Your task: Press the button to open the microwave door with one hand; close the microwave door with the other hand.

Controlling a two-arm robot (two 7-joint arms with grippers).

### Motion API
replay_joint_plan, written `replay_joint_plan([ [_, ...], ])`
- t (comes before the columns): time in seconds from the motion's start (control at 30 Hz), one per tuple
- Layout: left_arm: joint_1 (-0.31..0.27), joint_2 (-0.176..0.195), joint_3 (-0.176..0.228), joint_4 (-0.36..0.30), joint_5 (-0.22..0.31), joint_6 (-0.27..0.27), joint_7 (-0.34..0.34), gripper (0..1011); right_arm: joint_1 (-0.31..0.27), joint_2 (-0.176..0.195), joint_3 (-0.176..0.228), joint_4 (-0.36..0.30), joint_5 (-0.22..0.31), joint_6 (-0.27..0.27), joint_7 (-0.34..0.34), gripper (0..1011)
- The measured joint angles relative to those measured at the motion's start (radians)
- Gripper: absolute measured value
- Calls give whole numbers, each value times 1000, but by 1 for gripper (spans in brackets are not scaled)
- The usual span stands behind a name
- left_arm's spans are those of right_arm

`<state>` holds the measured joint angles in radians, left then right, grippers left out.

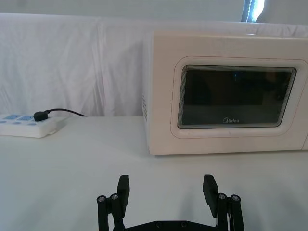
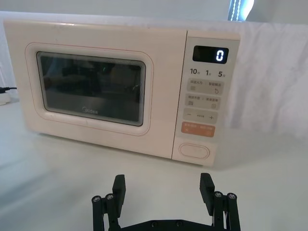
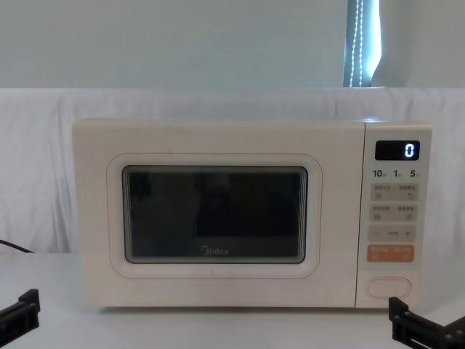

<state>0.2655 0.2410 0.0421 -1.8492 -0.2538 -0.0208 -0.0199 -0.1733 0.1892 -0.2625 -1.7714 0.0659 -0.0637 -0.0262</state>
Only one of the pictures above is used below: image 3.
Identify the oven control panel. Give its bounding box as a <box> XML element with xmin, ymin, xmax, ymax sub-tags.
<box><xmin>357</xmin><ymin>121</ymin><xmax>434</xmax><ymax>309</ymax></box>

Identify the white table cloth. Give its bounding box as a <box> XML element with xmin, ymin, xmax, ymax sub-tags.
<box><xmin>0</xmin><ymin>250</ymin><xmax>465</xmax><ymax>349</ymax></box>

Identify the cream microwave oven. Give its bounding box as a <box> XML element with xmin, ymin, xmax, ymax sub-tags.
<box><xmin>71</xmin><ymin>118</ymin><xmax>434</xmax><ymax>313</ymax></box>

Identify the white curtain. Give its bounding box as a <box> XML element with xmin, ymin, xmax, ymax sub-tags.
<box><xmin>0</xmin><ymin>0</ymin><xmax>465</xmax><ymax>255</ymax></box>

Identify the black power cable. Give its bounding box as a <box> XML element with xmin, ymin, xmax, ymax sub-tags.
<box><xmin>0</xmin><ymin>238</ymin><xmax>36</xmax><ymax>254</ymax></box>

